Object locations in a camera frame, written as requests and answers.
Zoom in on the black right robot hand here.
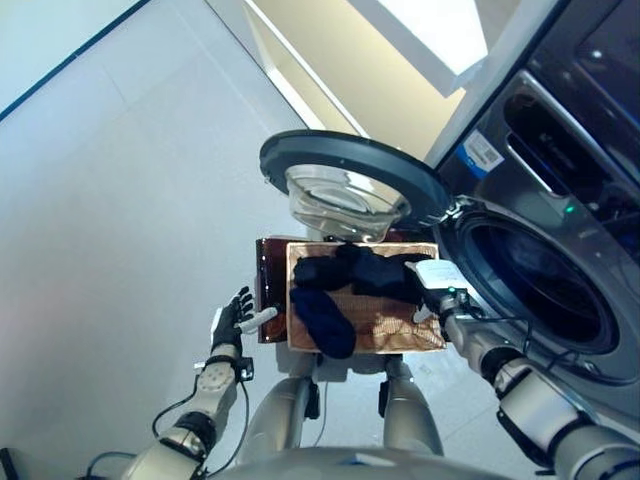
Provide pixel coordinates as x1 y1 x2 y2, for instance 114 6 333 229
404 258 474 326

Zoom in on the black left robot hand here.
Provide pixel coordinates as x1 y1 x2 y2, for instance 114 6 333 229
209 285 279 351

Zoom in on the black garment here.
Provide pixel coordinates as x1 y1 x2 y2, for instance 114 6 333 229
349 249 432 306
292 243 364 291

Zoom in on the grey front-load washing machine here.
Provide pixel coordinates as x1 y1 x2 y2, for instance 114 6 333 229
432 69 640 431

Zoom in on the round glass washing machine door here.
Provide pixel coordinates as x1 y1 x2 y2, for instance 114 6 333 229
259 128 454 244

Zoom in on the light brown wicker laundry basket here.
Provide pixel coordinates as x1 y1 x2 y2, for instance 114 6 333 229
284 241 449 357

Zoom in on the navy blue garment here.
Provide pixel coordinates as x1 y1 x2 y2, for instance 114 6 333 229
289 287 357 360

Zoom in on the silver left robot leg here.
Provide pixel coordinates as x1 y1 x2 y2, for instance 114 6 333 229
244 349 321 461

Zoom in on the silver robot leg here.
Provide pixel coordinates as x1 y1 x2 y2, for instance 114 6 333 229
244 349 321 461
377 357 446 459

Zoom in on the blue barcode sticker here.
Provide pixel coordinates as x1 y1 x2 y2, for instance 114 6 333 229
462 130 504 179

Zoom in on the silver right robot leg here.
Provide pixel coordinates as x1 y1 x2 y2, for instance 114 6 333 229
377 357 446 459

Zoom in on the grey robot torso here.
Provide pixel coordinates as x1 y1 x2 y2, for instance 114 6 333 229
209 444 516 480

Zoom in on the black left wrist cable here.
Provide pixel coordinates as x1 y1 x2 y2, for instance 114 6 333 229
152 357 251 476

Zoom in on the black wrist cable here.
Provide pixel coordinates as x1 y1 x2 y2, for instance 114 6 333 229
152 357 251 476
469 312 581 371

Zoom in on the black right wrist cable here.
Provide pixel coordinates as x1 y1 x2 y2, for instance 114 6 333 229
469 312 581 371

